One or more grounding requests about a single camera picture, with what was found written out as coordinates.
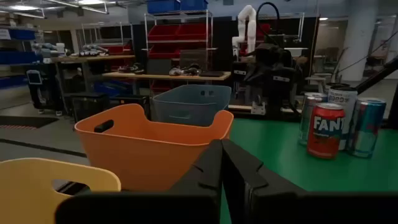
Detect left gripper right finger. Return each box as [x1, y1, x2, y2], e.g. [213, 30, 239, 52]
[222, 139, 307, 200]

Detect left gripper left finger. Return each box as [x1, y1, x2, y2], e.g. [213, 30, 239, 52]
[169, 139, 224, 196]

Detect orange plastic bin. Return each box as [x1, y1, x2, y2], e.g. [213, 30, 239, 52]
[73, 103, 234, 192]

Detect blue silver Red Bull can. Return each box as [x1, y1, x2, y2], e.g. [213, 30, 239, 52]
[297, 92, 327, 147]
[345, 98, 387, 159]

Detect red Fanta soda can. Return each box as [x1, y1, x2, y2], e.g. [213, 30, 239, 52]
[307, 102, 346, 160]

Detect white Celsius can black lid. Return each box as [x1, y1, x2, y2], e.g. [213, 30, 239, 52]
[327, 86, 359, 152]
[323, 82, 351, 94]

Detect yellow plastic bin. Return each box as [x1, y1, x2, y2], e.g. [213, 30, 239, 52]
[0, 157, 122, 224]

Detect blue-grey plastic bin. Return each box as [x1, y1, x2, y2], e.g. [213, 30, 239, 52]
[151, 84, 233, 128]

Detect wooden workbench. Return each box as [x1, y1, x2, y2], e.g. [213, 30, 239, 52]
[102, 70, 231, 82]
[51, 54, 136, 63]

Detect red storage bin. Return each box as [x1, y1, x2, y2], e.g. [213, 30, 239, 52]
[147, 24, 181, 41]
[148, 43, 181, 60]
[177, 22, 208, 40]

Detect black crate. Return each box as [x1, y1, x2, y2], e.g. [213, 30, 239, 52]
[70, 92, 110, 124]

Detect blue storage bin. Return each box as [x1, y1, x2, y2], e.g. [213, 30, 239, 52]
[180, 0, 209, 12]
[146, 0, 182, 15]

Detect white round column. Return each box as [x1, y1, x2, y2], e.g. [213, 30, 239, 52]
[338, 0, 379, 82]

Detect black floor mat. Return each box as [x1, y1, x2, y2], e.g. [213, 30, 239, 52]
[0, 115, 60, 129]

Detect silver arm base bracket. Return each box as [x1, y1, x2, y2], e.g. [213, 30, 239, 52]
[251, 101, 267, 116]

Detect metal wire shelf rack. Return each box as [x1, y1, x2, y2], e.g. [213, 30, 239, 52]
[81, 22, 134, 55]
[143, 9, 215, 94]

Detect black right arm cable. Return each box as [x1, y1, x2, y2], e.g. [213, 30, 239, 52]
[255, 1, 281, 47]

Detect black frame post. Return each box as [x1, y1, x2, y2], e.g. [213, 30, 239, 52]
[387, 90, 398, 130]

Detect black diagonal frame brace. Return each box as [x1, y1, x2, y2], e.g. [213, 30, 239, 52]
[356, 55, 398, 95]

